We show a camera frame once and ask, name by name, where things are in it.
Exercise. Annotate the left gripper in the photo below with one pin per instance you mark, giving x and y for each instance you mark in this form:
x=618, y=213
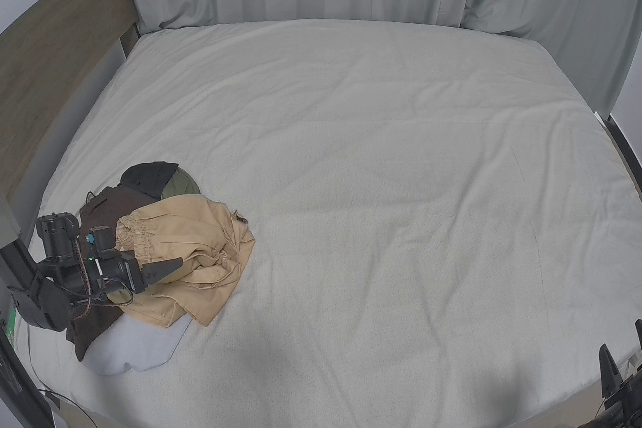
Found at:
x=118, y=273

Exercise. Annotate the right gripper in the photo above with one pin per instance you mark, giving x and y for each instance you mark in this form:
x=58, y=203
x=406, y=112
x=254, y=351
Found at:
x=627, y=393

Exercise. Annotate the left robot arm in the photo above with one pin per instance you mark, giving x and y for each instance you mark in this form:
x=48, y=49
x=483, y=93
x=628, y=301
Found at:
x=42, y=298

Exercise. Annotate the bed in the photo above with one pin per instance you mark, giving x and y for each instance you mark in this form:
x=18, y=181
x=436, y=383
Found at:
x=381, y=195

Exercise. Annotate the olive green garment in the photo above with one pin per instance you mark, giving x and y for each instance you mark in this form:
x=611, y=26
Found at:
x=181, y=185

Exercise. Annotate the dark brown garment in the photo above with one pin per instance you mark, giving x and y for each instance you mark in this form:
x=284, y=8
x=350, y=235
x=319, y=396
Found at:
x=108, y=210

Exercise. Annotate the white garment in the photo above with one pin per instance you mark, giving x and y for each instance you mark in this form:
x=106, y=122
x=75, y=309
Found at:
x=135, y=345

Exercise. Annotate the tan shorts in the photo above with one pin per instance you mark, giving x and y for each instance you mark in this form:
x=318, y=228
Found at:
x=200, y=245

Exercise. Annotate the black garment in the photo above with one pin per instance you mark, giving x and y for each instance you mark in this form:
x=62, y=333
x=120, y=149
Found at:
x=148, y=177

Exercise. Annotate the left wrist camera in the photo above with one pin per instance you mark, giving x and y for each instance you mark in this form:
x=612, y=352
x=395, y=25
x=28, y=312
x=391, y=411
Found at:
x=102, y=240

